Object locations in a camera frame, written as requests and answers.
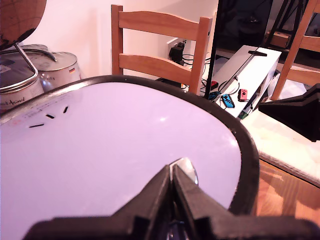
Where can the large metal lid button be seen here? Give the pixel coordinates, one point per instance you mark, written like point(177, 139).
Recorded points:
point(188, 168)

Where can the black sensor bar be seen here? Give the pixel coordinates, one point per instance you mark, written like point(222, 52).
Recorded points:
point(257, 52)

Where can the small wooden box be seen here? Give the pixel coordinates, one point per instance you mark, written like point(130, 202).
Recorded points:
point(281, 38)

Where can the black angular plastic part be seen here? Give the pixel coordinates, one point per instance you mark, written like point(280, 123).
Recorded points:
point(292, 112)

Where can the silver tin with flag sticker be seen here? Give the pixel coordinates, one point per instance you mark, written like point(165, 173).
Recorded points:
point(60, 70)

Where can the black rice cooker lid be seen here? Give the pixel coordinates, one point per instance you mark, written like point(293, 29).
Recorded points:
point(112, 150)

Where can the tan desk globe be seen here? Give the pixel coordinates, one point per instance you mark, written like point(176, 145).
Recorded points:
point(17, 20)

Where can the white television bench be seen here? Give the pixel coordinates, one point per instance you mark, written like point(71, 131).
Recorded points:
point(250, 72)

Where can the white cushion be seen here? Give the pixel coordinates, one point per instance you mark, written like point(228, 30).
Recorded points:
point(282, 145)

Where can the small red game controller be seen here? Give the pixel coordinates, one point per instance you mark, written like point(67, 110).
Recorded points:
point(214, 85)

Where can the black metal stand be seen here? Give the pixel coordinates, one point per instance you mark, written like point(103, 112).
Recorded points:
point(287, 15)

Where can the wooden chair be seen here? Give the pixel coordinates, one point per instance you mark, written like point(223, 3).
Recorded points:
point(160, 65)
point(295, 50)

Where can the black power adapter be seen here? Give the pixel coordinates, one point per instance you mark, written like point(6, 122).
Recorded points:
point(177, 53)

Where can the small blue game controller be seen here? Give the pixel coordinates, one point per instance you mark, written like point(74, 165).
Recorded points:
point(214, 95)

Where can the large silver tin with print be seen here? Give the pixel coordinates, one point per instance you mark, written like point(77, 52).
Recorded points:
point(17, 92)

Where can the black television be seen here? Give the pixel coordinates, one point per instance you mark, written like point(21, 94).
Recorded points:
point(240, 22)

